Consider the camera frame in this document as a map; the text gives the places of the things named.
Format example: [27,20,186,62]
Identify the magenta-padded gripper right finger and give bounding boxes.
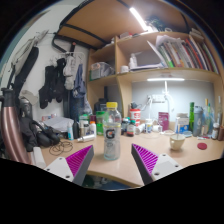
[130,143,184,186]

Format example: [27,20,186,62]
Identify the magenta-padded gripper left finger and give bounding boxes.
[43,144,95,187]

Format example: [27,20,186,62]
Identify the clear yellow-capped drink bottle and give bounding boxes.
[102,101,123,162]

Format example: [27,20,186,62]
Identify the white tube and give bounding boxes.
[77,133,96,143]

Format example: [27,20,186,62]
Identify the small white and blue bottle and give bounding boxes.
[67,121,74,141]

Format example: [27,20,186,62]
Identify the white pill bottle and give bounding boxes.
[145,118,153,134]

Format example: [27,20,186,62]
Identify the cream ceramic cup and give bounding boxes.
[169,133,186,152]

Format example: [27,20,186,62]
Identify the magenta packet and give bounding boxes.
[157,111,170,132]

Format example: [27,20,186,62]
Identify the red and white canister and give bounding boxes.
[129,108,142,127]

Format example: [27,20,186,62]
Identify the black bag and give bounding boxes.
[19,116,61,153]

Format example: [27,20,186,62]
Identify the white and blue carton box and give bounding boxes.
[175,113,190,134]

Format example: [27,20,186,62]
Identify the flat round red coaster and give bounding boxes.
[196,142,208,151]

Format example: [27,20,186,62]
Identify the green glass bottle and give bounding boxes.
[189,101,195,132]

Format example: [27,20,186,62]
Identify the grey sport bottle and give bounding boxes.
[193,105,204,137]

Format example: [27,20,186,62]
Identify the pink metallic tube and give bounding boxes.
[0,88,33,165]

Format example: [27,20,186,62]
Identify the brown jar with white lid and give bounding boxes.
[212,123,220,140]

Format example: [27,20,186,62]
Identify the blue hanging garment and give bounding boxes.
[73,63,87,99]

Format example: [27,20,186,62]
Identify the black hanging garment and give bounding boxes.
[38,59,66,110]

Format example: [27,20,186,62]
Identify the wooden shelf unit with books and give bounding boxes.
[85,29,224,118]

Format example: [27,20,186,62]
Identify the white LED light bar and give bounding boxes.
[129,7,148,32]
[146,77,185,82]

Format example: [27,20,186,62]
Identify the tall clear glass bottle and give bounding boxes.
[217,95,223,126]

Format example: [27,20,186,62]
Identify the white hanging garment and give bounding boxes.
[63,55,78,91]

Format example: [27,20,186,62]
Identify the black hair ties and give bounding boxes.
[49,140,74,156]

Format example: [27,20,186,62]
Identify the white wall power outlet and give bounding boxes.
[147,94,166,104]

